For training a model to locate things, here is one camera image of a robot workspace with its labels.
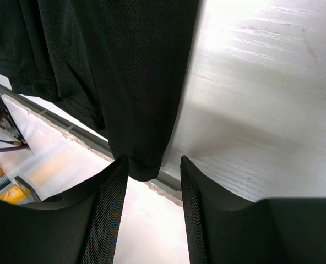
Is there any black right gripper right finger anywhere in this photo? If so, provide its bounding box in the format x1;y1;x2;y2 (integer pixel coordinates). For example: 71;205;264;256
180;156;326;263

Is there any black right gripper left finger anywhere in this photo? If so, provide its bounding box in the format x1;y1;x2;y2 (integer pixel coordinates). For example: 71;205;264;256
0;156;128;263

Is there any black t shirt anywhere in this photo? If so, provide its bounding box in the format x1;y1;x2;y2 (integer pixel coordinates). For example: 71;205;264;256
0;1;199;182

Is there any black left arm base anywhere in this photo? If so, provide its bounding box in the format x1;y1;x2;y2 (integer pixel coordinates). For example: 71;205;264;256
0;98;26;146

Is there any yellow object below table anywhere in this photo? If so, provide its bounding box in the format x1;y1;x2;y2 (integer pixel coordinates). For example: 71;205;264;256
0;167;30;205

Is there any aluminium table edge rail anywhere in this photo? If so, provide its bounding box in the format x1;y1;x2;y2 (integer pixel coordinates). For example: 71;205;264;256
0;84;182;206

